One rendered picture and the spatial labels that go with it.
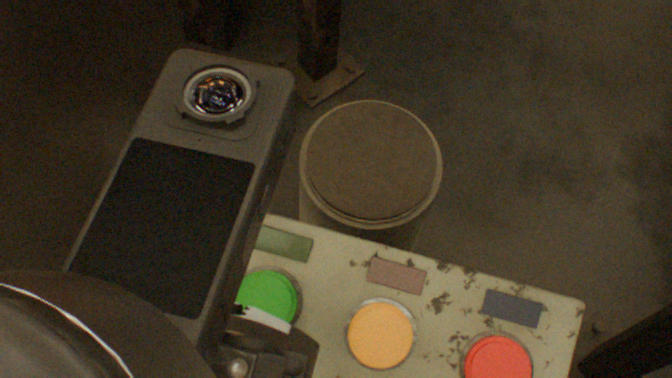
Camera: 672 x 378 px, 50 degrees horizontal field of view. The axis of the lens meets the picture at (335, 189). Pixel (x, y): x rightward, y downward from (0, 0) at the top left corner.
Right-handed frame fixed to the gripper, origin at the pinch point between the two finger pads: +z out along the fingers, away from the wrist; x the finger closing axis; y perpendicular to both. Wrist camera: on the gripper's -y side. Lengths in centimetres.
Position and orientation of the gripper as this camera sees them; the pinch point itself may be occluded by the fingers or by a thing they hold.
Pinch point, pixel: (243, 313)
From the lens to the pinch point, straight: 37.2
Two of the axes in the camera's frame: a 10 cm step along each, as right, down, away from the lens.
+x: 9.6, 2.5, -0.9
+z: 0.7, 0.9, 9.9
